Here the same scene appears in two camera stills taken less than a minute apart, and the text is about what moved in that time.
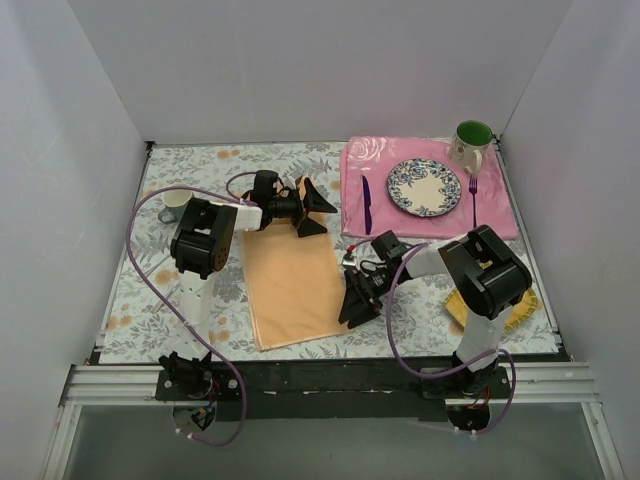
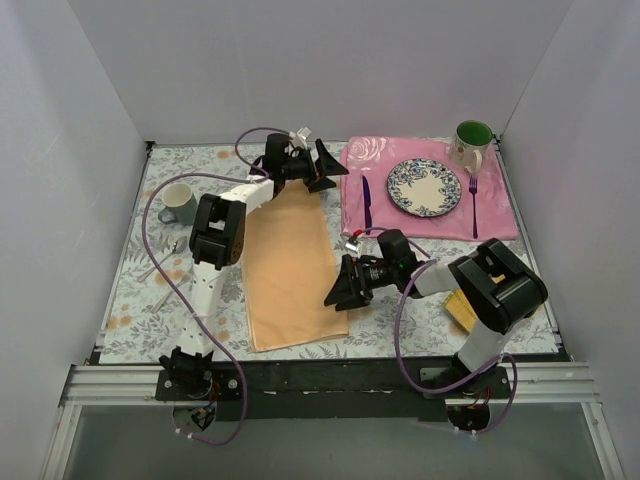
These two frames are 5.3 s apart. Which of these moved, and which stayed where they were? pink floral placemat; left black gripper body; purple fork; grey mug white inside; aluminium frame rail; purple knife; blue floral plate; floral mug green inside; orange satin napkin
Moved: left black gripper body
Stayed: floral mug green inside; purple knife; purple fork; pink floral placemat; grey mug white inside; orange satin napkin; blue floral plate; aluminium frame rail
